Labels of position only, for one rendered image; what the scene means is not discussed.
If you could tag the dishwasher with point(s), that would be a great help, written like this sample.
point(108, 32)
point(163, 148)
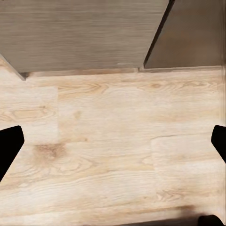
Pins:
point(65, 35)

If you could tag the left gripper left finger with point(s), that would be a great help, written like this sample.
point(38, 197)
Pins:
point(11, 141)

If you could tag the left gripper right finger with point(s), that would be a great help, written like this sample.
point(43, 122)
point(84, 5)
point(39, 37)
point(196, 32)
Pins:
point(218, 139)

